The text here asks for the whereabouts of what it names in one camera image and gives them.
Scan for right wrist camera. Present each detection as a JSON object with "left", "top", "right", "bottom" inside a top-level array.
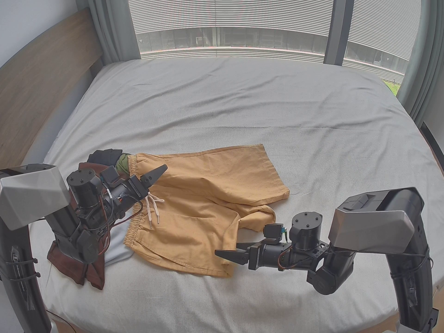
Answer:
[{"left": 263, "top": 223, "right": 288, "bottom": 246}]

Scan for black cable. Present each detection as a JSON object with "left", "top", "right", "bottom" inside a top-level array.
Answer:
[{"left": 46, "top": 310, "right": 81, "bottom": 333}]

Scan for brown garment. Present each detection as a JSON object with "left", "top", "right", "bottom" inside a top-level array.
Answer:
[{"left": 47, "top": 162, "right": 115, "bottom": 290}]

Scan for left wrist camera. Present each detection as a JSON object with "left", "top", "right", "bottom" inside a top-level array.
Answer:
[{"left": 102, "top": 166, "right": 120, "bottom": 186}]

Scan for pale blue garment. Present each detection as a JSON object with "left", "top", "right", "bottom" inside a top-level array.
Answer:
[{"left": 104, "top": 226, "right": 136, "bottom": 266}]

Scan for grey-green curtain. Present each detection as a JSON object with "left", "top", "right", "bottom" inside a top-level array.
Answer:
[
  {"left": 73, "top": 0, "right": 142, "bottom": 65},
  {"left": 395, "top": 0, "right": 444, "bottom": 127}
]

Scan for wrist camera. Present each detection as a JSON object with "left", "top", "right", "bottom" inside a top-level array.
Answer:
[
  {"left": 102, "top": 166, "right": 120, "bottom": 186},
  {"left": 263, "top": 223, "right": 288, "bottom": 246}
]

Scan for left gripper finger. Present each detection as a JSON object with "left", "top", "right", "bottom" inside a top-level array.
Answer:
[{"left": 140, "top": 164, "right": 168, "bottom": 188}]

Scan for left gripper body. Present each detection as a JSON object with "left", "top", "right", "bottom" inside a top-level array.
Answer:
[{"left": 104, "top": 175, "right": 150, "bottom": 220}]

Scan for tan shorts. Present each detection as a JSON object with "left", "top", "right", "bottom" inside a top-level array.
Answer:
[{"left": 123, "top": 144, "right": 290, "bottom": 278}]

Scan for black garment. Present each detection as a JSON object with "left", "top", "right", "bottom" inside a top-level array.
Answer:
[{"left": 87, "top": 148, "right": 123, "bottom": 167}]

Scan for window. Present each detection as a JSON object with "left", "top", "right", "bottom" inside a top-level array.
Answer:
[{"left": 126, "top": 0, "right": 422, "bottom": 82}]

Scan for bed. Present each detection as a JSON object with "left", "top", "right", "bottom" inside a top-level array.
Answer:
[{"left": 0, "top": 7, "right": 444, "bottom": 333}]

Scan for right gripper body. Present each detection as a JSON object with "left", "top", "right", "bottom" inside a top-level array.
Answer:
[{"left": 248, "top": 242, "right": 294, "bottom": 271}]

